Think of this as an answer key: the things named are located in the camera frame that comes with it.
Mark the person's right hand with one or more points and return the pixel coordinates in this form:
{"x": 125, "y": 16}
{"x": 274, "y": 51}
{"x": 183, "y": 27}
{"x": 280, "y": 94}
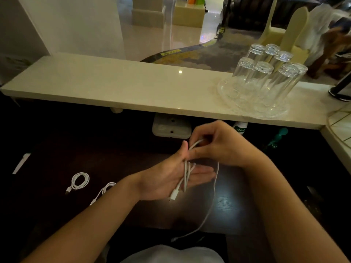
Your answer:
{"x": 227, "y": 145}

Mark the person's left hand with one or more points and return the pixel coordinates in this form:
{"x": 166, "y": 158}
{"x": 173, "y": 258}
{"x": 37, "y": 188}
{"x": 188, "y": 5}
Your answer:
{"x": 161, "y": 180}

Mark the person's right forearm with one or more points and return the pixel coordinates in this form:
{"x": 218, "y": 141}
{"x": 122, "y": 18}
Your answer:
{"x": 296, "y": 216}

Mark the person's left forearm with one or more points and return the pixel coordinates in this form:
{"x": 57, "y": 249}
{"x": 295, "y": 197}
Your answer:
{"x": 87, "y": 227}

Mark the person's white shirt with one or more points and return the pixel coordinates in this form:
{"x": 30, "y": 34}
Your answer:
{"x": 172, "y": 256}

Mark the white bottle red green label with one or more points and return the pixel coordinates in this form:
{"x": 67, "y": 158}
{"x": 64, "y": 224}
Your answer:
{"x": 241, "y": 127}

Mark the white socket box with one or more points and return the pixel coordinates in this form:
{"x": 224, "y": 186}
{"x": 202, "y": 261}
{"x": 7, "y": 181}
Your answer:
{"x": 170, "y": 128}

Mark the teal plastic bottle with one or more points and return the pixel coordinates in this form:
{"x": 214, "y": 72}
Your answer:
{"x": 279, "y": 134}

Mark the clear glass tray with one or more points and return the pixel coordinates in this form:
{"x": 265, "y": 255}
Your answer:
{"x": 279, "y": 112}

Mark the group of upturned clear glasses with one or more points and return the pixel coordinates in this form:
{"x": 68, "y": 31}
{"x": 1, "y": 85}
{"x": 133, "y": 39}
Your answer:
{"x": 268, "y": 76}

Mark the white round ledge support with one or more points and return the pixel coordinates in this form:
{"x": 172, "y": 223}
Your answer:
{"x": 116, "y": 110}

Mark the cream stone counter ledge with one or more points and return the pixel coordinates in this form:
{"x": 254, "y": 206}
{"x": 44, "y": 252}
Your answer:
{"x": 109, "y": 84}

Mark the yellow covered chair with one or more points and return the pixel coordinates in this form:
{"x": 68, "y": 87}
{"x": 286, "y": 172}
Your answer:
{"x": 297, "y": 38}
{"x": 271, "y": 32}

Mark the clear sign stand black base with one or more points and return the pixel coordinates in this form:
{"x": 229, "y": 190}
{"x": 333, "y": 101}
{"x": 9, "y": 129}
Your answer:
{"x": 338, "y": 94}

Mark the dark wooden sofa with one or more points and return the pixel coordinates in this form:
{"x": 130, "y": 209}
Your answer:
{"x": 246, "y": 13}

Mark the beige block bench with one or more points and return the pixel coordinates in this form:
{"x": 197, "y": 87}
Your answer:
{"x": 189, "y": 15}

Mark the brown wooden table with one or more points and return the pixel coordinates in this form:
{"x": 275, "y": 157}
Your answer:
{"x": 334, "y": 52}

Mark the black post with yellow label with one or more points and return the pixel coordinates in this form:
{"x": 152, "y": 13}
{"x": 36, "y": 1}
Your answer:
{"x": 220, "y": 30}

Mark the pale wall sticker green print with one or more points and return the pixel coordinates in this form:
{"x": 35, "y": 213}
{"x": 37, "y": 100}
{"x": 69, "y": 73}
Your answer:
{"x": 15, "y": 62}

